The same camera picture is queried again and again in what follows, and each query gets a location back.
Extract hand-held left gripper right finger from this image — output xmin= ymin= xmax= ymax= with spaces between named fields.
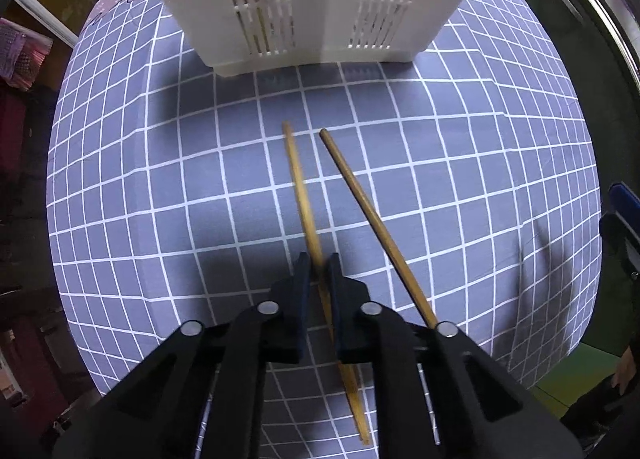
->
xmin=325 ymin=252 xmax=583 ymax=459

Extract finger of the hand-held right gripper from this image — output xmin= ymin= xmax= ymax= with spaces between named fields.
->
xmin=598 ymin=213 xmax=640 ymax=286
xmin=608 ymin=182 xmax=640 ymax=214

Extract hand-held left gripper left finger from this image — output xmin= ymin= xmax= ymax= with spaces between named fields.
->
xmin=52 ymin=253 xmax=314 ymax=459

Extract dark wooden chopstick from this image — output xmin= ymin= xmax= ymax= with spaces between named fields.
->
xmin=319 ymin=128 xmax=438 ymax=331

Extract light bamboo chopstick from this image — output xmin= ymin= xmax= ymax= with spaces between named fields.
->
xmin=282 ymin=120 xmax=372 ymax=447

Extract person's right forearm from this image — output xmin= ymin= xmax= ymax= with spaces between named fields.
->
xmin=612 ymin=345 xmax=640 ymax=391

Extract blue checked tablecloth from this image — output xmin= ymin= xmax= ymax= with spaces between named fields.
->
xmin=45 ymin=0 xmax=601 ymax=459

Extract kitchen countertop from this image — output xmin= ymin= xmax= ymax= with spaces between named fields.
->
xmin=542 ymin=0 xmax=640 ymax=77

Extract dark kitchen cabinets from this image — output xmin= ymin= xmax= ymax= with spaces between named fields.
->
xmin=492 ymin=0 xmax=640 ymax=107

